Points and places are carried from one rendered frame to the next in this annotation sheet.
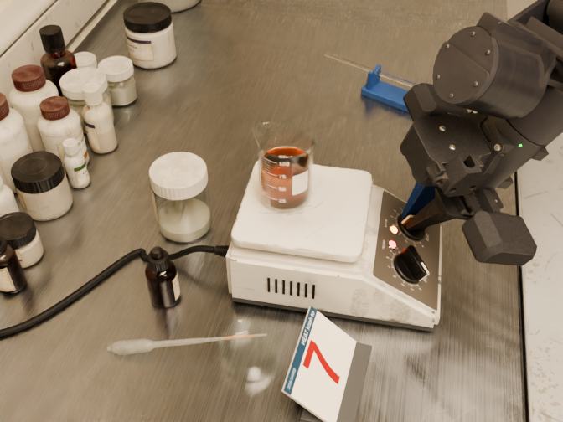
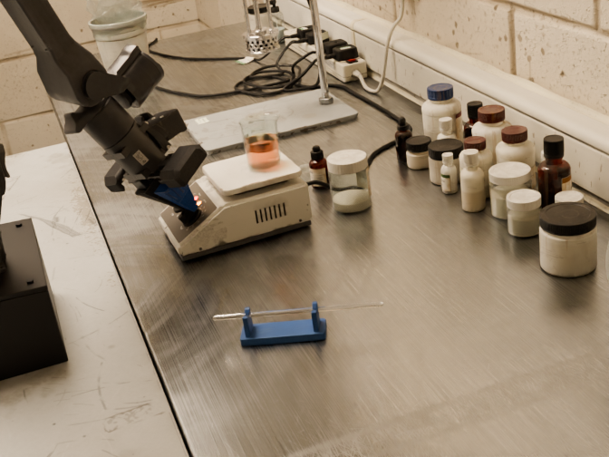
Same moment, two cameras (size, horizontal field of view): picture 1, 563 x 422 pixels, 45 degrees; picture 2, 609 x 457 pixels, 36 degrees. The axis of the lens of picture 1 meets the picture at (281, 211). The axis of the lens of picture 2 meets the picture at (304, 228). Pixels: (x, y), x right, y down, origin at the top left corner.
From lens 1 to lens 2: 1.72 m
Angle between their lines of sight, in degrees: 106
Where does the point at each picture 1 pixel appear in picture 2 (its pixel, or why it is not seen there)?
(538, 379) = (98, 240)
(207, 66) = (505, 281)
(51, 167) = (435, 147)
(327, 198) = (239, 173)
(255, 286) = not seen: hidden behind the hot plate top
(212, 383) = not seen: hidden behind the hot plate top
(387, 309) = not seen: hidden behind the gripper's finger
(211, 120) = (427, 251)
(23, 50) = (592, 160)
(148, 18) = (554, 210)
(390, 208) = (207, 208)
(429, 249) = (177, 225)
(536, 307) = (104, 262)
